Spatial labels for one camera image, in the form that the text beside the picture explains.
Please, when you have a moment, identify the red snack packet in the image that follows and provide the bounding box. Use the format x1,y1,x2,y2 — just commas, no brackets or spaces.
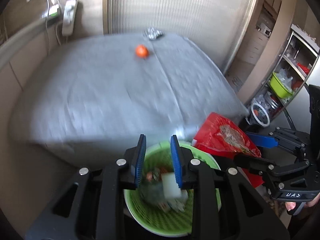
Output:
192,112,264,189

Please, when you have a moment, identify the blue grey cloth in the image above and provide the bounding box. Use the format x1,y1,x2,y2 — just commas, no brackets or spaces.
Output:
139,167,165,206

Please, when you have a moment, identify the lime green plastic tub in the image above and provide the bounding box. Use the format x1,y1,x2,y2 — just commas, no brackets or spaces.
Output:
270,72,293,99

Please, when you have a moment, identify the aluminium foil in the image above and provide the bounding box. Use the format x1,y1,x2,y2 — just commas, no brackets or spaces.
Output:
144,27,164,41

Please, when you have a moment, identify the white foam block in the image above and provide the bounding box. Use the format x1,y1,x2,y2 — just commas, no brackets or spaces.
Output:
161,172,182,200

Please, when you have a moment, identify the grey absorbent table mat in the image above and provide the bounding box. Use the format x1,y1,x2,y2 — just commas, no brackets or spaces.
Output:
10,32,250,156

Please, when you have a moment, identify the person's right hand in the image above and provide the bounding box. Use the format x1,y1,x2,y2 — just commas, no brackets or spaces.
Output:
285,193,320,212

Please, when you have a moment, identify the green perforated trash basket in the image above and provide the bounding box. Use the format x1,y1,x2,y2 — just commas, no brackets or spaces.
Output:
123,140,222,238

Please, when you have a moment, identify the white power cable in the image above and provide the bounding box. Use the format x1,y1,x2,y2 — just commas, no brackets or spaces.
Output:
44,0,63,55

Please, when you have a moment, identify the translucent ribbed sliding door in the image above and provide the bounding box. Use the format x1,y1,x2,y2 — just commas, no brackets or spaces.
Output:
103,0,257,73

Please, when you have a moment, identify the white power strip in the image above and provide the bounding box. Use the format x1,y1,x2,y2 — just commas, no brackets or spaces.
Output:
62,0,78,37

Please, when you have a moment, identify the white ring lid jar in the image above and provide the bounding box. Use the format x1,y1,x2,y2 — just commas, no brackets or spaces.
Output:
249,102,270,128

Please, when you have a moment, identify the metal storage shelf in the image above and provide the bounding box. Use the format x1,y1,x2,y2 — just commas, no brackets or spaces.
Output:
248,24,319,122

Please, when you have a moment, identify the orange mandarin peel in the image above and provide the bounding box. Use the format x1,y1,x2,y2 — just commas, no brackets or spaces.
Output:
135,44,149,58

